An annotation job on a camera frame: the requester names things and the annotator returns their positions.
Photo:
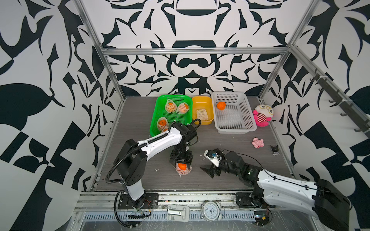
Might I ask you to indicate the white analog clock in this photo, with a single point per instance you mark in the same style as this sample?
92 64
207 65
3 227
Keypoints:
211 211

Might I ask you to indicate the white perforated plastic basket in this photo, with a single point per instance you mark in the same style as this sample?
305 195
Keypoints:
237 118

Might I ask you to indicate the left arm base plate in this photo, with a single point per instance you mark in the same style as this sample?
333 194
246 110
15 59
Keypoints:
147 201

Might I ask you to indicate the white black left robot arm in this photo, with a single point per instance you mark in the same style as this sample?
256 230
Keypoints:
130 164

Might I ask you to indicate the pink white plush doll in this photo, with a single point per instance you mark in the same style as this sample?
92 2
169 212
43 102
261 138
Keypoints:
263 114

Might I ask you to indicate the green plastic basket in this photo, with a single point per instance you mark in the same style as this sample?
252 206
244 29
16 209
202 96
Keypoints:
160 112

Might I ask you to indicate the orange being unwrapped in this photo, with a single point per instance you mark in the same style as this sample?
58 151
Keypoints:
221 106

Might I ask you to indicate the small circuit board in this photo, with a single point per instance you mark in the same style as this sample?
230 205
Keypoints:
261 218

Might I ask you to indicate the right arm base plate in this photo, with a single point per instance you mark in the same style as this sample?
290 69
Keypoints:
245 199

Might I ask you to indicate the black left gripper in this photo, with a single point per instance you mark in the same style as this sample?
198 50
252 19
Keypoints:
187 160

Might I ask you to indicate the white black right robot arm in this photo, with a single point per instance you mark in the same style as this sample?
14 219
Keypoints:
320 199

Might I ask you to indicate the small pink pig toy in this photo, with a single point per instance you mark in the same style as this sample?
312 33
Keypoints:
257 143

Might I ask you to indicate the small black figurine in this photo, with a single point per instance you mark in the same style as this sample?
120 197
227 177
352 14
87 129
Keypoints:
275 150

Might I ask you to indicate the white foam net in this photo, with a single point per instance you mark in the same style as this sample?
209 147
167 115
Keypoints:
202 114

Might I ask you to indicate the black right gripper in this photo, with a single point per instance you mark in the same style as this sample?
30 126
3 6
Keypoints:
206 171

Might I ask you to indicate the white rectangular device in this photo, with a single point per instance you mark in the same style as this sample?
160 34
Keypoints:
178 213

